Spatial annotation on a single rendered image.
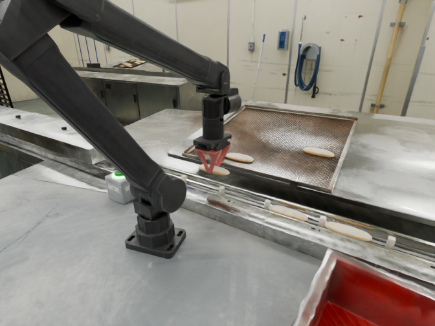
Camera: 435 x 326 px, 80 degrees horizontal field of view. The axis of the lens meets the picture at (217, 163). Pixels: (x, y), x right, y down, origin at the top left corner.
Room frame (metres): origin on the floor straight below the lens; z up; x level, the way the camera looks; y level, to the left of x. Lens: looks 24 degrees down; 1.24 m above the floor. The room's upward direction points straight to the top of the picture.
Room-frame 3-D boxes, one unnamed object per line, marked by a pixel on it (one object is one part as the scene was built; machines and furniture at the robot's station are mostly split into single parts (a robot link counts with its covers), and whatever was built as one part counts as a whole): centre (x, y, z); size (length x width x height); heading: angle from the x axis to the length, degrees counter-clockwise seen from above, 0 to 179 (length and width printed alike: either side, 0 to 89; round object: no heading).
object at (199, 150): (0.67, 0.02, 0.97); 0.07 x 0.07 x 0.09; 58
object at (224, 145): (0.68, 0.01, 0.96); 0.07 x 0.07 x 0.09; 58
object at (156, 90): (4.66, 1.44, 0.51); 3.00 x 1.26 x 1.03; 58
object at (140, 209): (0.51, 0.14, 0.94); 0.09 x 0.05 x 0.10; 145
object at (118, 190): (0.69, 0.28, 0.84); 0.08 x 0.08 x 0.11; 58
